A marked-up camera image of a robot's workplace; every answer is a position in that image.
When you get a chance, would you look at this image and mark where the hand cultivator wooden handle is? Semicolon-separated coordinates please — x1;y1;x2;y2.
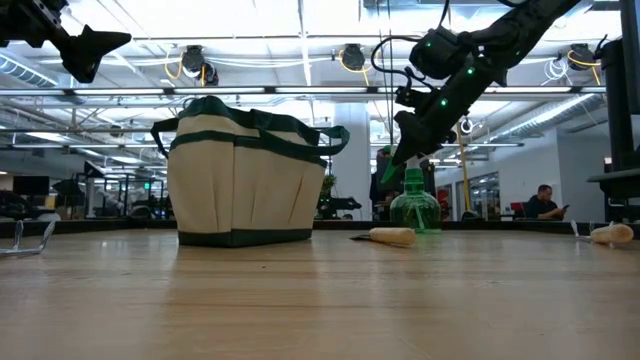
0;218;57;259

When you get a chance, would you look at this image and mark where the hand rake wooden handle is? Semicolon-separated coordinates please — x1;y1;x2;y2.
569;219;636;246

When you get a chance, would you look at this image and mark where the black screen on stand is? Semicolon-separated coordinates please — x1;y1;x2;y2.
369;147;437;221

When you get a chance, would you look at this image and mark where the black desktop monitor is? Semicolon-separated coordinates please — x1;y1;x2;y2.
601;0;640;172

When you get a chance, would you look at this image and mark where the green plastic spray bottle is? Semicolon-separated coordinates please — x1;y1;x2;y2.
380;144;444;234

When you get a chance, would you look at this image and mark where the black hanging cable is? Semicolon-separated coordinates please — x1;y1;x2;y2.
377;0;396;147

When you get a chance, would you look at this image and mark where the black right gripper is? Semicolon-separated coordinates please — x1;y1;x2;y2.
391;69;494;167

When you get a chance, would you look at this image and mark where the yellow power cord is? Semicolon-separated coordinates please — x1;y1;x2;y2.
446;0;472;216

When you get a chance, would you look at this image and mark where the long ceiling light bar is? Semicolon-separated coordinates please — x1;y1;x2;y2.
0;86;606;96

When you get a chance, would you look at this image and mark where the seated person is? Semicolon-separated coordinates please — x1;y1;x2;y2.
523;183;571;221

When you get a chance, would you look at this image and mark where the background potted plant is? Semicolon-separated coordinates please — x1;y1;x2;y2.
319;173;339;201

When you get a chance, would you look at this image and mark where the black office desk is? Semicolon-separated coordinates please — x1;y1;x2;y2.
587;168;640;224

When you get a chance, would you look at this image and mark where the cream green canvas garden bag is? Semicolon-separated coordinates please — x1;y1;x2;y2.
149;95;351;249

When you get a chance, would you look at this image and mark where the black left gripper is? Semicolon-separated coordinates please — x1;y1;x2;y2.
0;0;132;84

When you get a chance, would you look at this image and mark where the small black background monitor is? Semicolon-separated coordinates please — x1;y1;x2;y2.
12;175;51;197

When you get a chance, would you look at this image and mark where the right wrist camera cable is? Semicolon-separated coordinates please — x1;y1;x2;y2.
370;34;419;77

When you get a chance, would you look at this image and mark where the white building column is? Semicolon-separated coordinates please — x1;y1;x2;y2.
332;102;374;221

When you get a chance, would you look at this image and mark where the garden trowel wooden handle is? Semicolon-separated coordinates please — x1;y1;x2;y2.
349;227;417;250

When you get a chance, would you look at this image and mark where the black aluminium table frame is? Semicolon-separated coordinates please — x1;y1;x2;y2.
0;218;640;239

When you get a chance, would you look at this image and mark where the black ceiling cable reel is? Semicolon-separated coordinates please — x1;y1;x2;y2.
568;43;597;72
180;44;220;87
340;43;367;73

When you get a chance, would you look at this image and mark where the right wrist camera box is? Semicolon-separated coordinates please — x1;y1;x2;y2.
408;25;470;81

